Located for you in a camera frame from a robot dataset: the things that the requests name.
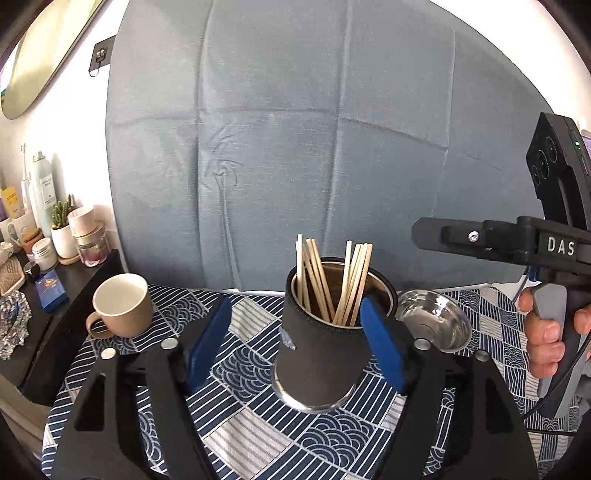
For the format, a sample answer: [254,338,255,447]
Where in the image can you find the crumpled silver foil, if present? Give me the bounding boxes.
[0,294,31,361]

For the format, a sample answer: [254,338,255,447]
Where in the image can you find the pink jar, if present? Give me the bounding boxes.
[67,205,96,236]

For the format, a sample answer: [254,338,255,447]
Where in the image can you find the white mug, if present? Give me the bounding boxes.
[0,211,38,253]

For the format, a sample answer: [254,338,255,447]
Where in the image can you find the black cable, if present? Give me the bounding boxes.
[521,336,591,435]

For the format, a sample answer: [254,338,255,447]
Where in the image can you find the glass jar with gold lid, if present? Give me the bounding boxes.
[73,221,110,268]

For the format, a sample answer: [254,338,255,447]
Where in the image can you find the blue white patterned tablecloth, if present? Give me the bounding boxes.
[41,283,583,480]

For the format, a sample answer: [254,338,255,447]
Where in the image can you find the yellow tube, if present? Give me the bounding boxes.
[0,186,25,221]

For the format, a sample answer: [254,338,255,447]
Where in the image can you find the wooden lidded container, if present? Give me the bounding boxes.
[21,228,45,253]

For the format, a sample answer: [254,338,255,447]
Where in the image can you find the blue box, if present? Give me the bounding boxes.
[36,271,70,311]

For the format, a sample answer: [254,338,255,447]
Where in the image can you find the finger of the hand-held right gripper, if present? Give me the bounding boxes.
[412,216,536,265]

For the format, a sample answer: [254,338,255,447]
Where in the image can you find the small steel bowl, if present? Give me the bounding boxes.
[396,289,473,354]

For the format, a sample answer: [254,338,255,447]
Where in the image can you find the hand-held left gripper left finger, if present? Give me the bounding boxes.
[51,295,232,480]

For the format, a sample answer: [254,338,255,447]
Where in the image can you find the black wall hook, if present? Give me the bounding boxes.
[87,39,115,77]

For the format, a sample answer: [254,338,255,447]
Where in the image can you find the bunch of wooden chopsticks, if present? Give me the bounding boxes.
[295,234,374,326]

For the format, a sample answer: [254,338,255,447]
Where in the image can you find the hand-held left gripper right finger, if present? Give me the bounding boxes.
[359,297,539,480]

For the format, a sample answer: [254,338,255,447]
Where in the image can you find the white electric toothbrush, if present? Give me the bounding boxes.
[20,143,32,214]

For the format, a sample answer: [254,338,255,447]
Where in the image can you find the person's right hand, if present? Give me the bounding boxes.
[516,288,570,380]

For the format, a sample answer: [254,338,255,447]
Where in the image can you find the cactus in white pot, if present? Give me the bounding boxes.
[49,194,82,265]

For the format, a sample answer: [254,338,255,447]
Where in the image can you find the pale green spray can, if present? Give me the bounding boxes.
[29,150,59,237]

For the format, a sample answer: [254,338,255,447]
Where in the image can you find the beige ceramic mug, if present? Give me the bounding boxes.
[85,272,154,340]

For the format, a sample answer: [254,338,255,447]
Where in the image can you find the white jar with silver lid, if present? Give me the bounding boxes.
[31,239,58,271]

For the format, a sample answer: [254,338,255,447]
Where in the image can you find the black sleeved steel tumbler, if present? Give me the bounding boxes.
[273,260,399,413]

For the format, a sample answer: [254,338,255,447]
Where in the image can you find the gold framed oval mirror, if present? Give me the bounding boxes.
[0,0,108,121]

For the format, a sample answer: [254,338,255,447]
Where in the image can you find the black sideboard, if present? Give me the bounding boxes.
[0,248,126,408]

